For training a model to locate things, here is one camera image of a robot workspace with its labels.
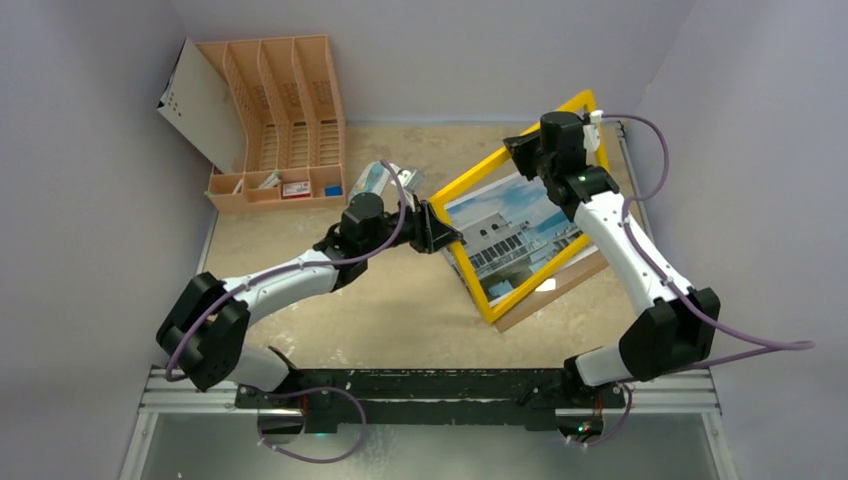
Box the building and sky photo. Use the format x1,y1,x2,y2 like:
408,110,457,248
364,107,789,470
446,173,582,306

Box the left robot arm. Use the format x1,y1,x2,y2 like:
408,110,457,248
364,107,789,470
155,193,463,409

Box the small blue block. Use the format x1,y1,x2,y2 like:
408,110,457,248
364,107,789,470
324,185,344,197

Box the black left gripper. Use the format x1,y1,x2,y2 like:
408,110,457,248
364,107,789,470
361,194,460,256

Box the orange plastic desk organizer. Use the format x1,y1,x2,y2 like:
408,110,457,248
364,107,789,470
199,35,348,214

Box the brown frame backing board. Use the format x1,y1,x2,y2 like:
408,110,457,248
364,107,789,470
494,251,608,333

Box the red white small box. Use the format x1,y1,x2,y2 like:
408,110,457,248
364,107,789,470
281,181,312,199

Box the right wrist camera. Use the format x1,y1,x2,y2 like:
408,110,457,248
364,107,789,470
582,109,604,153

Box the white perforated paper sheet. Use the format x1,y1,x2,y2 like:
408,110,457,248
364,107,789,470
157,38,247,174

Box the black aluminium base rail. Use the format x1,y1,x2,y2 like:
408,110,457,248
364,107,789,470
140,368,720,439

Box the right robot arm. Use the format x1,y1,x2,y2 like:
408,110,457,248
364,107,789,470
503,111,720,407

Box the green white pen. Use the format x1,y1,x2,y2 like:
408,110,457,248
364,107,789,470
258,171,280,189

